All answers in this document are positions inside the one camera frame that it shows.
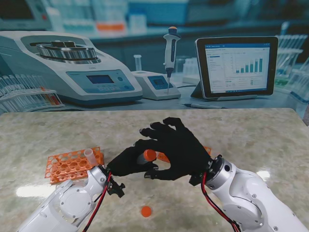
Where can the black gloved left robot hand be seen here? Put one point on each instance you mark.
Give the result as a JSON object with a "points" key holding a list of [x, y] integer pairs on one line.
{"points": [[125, 164]]}

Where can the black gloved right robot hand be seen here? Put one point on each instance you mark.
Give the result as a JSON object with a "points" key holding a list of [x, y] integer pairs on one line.
{"points": [[181, 149]]}

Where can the clear plastic test tube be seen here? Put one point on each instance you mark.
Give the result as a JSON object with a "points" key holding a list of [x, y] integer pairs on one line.
{"points": [[141, 159], [90, 157]]}

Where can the orange round tube cap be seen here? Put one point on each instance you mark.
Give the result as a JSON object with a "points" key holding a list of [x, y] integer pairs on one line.
{"points": [[146, 211], [150, 155]]}

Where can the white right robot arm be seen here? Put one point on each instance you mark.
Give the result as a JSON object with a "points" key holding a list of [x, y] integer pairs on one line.
{"points": [[251, 200]]}

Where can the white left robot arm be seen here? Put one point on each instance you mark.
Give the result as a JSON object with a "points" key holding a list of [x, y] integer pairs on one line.
{"points": [[72, 205]]}

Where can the orange test tube rack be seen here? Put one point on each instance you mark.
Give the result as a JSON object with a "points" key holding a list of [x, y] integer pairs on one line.
{"points": [[163, 157], [70, 157]]}

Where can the printed laboratory backdrop poster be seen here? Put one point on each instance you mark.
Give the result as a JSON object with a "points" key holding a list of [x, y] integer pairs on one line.
{"points": [[154, 14]]}

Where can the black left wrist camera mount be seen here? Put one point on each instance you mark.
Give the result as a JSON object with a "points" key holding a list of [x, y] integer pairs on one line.
{"points": [[117, 189]]}

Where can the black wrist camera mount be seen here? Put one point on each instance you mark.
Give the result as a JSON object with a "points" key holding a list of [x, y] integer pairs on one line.
{"points": [[195, 180], [117, 189]]}

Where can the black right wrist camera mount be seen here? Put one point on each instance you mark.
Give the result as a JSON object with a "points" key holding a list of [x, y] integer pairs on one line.
{"points": [[195, 180]]}

